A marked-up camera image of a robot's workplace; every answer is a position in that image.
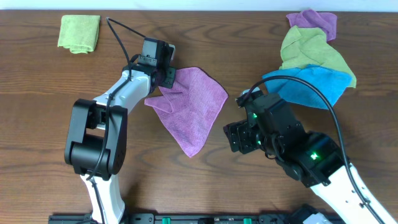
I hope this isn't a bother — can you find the pink microfiber cloth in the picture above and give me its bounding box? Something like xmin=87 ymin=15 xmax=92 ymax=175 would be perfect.
xmin=144 ymin=67 xmax=228 ymax=157

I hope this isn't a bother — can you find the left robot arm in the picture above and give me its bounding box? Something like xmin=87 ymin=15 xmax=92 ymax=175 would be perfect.
xmin=65 ymin=64 xmax=176 ymax=223

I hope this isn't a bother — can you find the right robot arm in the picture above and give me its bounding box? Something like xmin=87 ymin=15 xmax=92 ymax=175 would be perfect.
xmin=223 ymin=118 xmax=395 ymax=223

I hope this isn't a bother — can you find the folded green microfiber cloth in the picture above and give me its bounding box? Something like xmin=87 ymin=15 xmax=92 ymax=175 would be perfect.
xmin=57 ymin=15 xmax=101 ymax=54

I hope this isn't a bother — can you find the blue microfiber cloth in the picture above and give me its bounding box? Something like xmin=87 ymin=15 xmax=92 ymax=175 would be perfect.
xmin=261 ymin=64 xmax=353 ymax=111

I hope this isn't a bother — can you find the green crumpled microfiber cloth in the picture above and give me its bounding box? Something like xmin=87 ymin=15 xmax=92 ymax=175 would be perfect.
xmin=280 ymin=26 xmax=357 ymax=88

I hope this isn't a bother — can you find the purple crumpled microfiber cloth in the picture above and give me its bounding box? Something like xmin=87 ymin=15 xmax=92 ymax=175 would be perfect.
xmin=286 ymin=9 xmax=338 ymax=41

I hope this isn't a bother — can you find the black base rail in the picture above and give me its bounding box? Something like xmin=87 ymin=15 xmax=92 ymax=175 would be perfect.
xmin=48 ymin=212 xmax=340 ymax=224

